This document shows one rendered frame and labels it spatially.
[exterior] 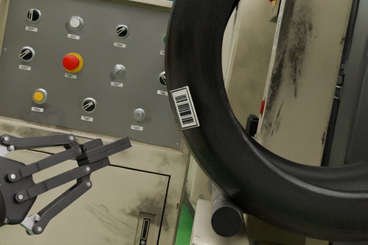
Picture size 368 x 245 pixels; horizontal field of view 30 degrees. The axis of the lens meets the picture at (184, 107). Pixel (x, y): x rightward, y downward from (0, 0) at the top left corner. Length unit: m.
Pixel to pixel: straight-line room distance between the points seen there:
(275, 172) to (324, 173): 0.29
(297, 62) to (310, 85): 0.05
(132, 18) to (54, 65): 0.23
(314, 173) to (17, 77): 0.86
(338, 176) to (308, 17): 0.32
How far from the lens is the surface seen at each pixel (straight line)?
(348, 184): 1.28
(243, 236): 1.11
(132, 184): 1.72
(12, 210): 0.83
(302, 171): 1.27
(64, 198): 0.86
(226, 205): 1.02
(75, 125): 1.78
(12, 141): 0.84
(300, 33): 1.37
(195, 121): 0.99
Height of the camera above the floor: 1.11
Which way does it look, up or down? 3 degrees down
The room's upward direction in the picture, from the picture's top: 10 degrees clockwise
